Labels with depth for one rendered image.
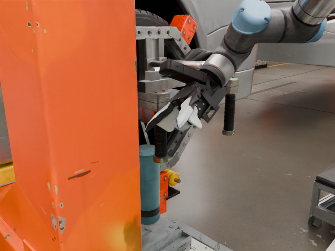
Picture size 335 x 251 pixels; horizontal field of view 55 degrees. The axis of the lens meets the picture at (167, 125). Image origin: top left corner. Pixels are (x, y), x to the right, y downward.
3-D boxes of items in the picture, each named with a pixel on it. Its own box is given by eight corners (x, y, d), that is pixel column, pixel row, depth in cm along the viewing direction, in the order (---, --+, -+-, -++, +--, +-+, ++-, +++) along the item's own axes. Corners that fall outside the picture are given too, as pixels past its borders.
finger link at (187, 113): (204, 137, 64) (208, 114, 72) (186, 116, 62) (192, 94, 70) (192, 144, 66) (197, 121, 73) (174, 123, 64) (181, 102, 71)
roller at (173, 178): (138, 165, 155) (138, 154, 153) (184, 185, 135) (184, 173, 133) (129, 169, 151) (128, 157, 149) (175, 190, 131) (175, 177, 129)
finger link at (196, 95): (199, 106, 66) (203, 88, 73) (195, 100, 66) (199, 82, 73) (181, 117, 68) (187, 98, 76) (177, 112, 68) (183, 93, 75)
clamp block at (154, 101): (148, 103, 95) (148, 86, 94) (170, 109, 89) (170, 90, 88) (135, 106, 92) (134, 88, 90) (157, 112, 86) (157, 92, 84)
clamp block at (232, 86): (217, 89, 118) (218, 74, 117) (238, 92, 112) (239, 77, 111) (209, 90, 115) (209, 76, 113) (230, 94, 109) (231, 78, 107)
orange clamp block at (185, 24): (175, 45, 127) (184, 25, 128) (190, 46, 122) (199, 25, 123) (164, 34, 122) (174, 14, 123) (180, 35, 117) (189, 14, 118)
